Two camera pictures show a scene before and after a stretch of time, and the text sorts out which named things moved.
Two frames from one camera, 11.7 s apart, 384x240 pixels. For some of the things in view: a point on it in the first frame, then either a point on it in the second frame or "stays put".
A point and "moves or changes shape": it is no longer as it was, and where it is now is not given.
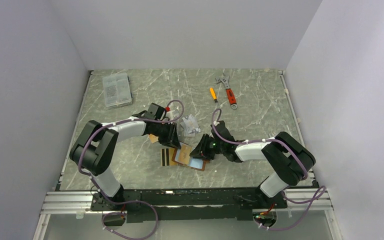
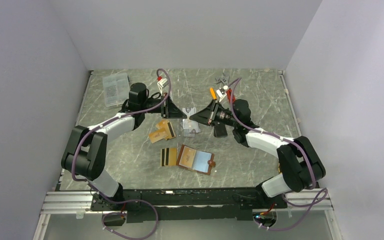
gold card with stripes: x=166 y=154 stays put
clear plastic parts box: x=116 y=90 stays put
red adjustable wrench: x=229 y=92 stays put
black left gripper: x=167 y=140 to x=171 y=111
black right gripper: x=201 y=151 to x=207 y=116
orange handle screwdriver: x=213 y=95 stays put
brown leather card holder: x=182 y=156 moves or changes shape
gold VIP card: x=185 y=152 moves or changes shape
